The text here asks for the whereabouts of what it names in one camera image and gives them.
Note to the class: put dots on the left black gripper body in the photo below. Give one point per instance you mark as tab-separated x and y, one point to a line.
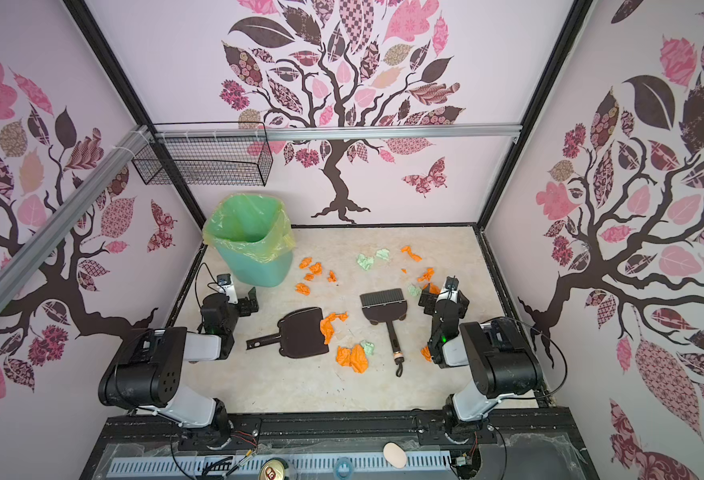
244	305

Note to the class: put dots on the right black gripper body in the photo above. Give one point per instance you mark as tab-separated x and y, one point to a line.
431	299

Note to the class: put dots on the dark brown hand brush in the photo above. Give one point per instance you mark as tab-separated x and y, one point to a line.
387	307

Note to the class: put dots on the dark brown dustpan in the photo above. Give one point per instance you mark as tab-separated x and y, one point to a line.
299	335

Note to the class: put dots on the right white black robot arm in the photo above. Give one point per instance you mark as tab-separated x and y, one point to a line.
500	361

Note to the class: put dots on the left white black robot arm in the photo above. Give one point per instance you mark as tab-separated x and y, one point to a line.
145	374

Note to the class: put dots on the orange scrap right middle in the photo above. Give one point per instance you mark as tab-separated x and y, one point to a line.
427	276

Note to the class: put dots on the orange scrap front right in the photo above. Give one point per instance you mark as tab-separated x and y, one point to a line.
426	354

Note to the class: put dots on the orange scrap back right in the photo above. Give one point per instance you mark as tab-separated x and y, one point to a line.
411	254

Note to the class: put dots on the green bin with liner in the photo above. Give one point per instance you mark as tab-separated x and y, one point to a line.
253	235

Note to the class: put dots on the green scrap back centre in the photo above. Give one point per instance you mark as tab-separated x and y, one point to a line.
366	262

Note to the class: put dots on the green scrap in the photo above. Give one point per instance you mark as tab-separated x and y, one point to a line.
366	262
367	347

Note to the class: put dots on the green scrap front centre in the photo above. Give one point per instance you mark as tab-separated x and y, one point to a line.
367	347

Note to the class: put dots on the large orange scrap by dustpan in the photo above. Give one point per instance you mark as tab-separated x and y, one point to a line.
326	327

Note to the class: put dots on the orange scrap front centre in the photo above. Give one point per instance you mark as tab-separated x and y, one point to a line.
354	358

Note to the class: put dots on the beige oval disc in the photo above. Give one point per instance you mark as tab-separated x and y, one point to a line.
395	455

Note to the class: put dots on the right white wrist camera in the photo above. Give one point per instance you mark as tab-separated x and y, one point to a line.
451	292

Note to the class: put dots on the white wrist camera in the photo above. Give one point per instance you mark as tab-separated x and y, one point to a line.
451	292
226	286

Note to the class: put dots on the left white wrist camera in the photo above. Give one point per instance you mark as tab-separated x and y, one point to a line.
226	286

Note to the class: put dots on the black wire basket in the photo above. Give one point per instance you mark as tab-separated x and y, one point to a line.
228	153

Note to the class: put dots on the silver aluminium rail back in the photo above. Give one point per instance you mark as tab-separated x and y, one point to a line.
346	133

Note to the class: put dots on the silver aluminium rail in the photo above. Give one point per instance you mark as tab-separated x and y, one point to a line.
346	133
34	252

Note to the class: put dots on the silver aluminium rail left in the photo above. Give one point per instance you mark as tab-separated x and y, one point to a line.
34	252

